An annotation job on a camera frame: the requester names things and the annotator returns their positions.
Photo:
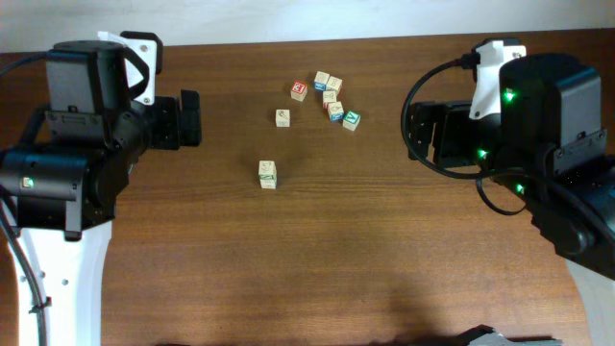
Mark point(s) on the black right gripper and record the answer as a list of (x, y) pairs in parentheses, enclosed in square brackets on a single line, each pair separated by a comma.
[(442, 133)]

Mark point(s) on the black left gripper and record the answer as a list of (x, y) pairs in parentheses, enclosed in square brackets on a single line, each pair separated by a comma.
[(172, 113)]

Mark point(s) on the green B wooden block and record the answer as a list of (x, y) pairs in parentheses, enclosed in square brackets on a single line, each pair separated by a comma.
[(268, 177)]

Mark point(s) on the yellow number eleven block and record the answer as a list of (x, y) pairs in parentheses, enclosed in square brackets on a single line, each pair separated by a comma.
[(269, 184)]

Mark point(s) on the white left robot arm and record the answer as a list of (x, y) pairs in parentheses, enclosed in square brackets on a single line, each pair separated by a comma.
[(60, 182)]

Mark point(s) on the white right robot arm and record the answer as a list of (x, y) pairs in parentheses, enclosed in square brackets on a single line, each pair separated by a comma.
[(546, 144)]

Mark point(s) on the green V wooden block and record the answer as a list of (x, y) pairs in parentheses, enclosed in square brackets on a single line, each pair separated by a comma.
[(351, 120)]

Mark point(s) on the blue ice cream block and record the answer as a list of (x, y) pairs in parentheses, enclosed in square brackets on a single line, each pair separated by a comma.
[(335, 111)]

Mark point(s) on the letter I wooden block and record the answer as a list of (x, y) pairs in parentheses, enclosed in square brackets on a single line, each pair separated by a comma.
[(334, 84)]

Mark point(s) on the letter Y wooden block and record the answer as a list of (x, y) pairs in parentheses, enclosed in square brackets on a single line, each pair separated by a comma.
[(328, 97)]

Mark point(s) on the red number three block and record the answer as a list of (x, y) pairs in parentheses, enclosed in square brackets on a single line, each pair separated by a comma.
[(299, 91)]

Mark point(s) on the blue L wooden block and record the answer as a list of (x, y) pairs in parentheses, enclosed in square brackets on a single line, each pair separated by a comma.
[(320, 80)]

